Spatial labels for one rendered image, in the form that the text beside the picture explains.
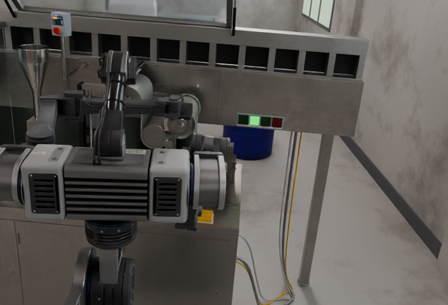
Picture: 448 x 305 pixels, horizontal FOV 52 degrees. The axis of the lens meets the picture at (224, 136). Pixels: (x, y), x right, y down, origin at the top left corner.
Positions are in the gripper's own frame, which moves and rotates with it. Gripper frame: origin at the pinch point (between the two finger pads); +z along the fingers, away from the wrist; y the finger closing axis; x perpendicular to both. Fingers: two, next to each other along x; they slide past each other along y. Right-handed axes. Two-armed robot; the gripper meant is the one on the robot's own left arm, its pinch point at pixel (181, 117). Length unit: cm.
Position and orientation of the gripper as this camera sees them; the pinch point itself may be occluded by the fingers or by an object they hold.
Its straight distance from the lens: 203.9
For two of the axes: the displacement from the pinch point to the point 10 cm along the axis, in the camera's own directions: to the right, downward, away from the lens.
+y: 9.9, 1.0, -0.6
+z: 0.2, 3.1, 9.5
